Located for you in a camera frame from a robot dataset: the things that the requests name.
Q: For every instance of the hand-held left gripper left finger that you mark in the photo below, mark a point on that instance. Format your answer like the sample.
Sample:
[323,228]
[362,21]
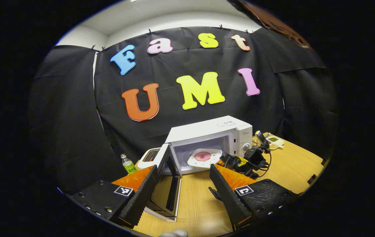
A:
[141,197]

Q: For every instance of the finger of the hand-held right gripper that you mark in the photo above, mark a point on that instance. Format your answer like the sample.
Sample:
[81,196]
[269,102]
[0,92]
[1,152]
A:
[245,171]
[232,159]

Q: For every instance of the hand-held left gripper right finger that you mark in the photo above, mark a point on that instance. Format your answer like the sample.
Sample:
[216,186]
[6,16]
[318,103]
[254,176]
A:
[228,197]

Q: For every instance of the white square plate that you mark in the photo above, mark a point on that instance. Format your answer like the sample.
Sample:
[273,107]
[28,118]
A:
[215,154]

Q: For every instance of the pink round food slice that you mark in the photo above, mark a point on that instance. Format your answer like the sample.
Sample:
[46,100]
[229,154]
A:
[202,156]

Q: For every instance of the white microwave oven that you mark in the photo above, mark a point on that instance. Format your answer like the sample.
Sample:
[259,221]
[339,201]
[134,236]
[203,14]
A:
[207,130]

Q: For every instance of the divided dish with grains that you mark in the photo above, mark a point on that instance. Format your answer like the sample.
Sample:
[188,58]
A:
[275,142]

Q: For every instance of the green drink bottle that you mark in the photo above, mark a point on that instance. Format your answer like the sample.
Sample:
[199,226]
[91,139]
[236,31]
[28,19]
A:
[129,165]

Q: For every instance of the white toaster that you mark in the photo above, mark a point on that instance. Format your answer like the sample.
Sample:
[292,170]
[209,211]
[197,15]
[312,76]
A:
[148,158]

